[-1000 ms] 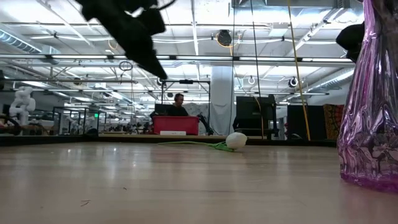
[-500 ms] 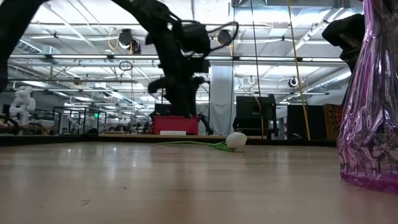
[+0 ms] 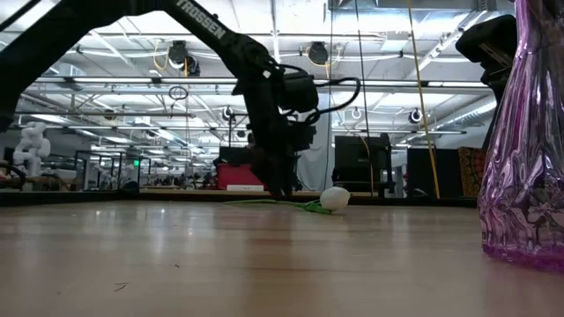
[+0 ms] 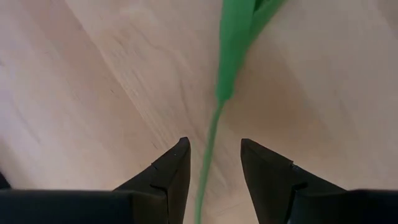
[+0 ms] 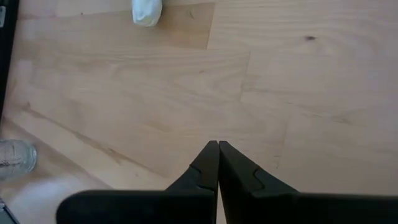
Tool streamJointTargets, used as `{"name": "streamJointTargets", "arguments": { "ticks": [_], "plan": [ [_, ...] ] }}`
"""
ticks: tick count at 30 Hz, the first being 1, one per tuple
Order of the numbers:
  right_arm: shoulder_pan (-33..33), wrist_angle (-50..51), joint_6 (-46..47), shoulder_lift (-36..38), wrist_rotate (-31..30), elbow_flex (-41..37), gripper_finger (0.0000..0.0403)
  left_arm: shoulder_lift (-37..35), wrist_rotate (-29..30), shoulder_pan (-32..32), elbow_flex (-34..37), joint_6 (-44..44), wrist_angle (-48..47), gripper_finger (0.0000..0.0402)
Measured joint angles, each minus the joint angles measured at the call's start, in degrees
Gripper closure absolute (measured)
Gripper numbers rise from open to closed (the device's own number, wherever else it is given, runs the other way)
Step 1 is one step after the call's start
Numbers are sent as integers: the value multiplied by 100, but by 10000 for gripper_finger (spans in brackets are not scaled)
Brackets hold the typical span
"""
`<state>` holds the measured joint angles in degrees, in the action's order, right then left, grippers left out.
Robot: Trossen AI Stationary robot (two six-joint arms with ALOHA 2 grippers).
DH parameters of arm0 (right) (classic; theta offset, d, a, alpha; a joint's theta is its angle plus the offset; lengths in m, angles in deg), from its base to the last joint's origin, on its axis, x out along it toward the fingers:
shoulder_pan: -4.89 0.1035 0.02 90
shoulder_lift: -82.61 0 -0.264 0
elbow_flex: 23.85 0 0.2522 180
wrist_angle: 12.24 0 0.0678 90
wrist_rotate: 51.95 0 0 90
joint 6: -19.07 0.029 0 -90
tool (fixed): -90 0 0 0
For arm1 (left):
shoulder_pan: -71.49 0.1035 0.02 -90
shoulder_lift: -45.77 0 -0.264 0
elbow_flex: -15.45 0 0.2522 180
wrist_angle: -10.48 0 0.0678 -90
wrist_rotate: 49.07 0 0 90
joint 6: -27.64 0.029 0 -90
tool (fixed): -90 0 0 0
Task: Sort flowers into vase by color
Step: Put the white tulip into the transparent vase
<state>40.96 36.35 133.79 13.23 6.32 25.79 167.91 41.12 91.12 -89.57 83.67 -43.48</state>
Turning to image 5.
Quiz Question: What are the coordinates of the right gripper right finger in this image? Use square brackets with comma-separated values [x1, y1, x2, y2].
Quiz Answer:
[218, 140, 398, 224]

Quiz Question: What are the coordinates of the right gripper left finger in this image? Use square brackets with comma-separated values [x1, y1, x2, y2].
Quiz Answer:
[55, 140, 220, 224]

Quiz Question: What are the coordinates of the white artificial tulip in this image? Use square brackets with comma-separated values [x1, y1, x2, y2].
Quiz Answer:
[131, 0, 163, 27]

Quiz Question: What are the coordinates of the clear glass vase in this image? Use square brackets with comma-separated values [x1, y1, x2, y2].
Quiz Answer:
[0, 139, 38, 180]

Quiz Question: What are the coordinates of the black table frame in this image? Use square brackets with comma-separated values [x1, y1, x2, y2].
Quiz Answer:
[0, 0, 20, 121]

